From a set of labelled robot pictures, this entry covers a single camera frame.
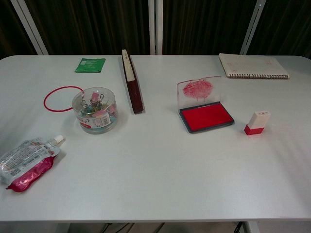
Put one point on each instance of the white and red stamp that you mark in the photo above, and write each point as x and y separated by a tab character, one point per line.
260	120

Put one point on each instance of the red ink pad clear lid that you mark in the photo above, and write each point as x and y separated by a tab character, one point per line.
206	118

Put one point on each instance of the clear tub of binder clips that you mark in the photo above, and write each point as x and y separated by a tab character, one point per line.
96	114

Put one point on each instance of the green foil packet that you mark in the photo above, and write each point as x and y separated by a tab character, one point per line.
90	65

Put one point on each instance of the dark curtain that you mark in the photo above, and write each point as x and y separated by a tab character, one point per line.
97	26

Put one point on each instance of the white spiral notebook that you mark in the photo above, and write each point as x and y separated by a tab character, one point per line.
252	65

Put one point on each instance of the silver pink spout pouch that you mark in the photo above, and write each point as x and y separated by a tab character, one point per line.
26	162

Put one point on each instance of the white frame pole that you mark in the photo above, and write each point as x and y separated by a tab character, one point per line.
29	26
155	24
251	26

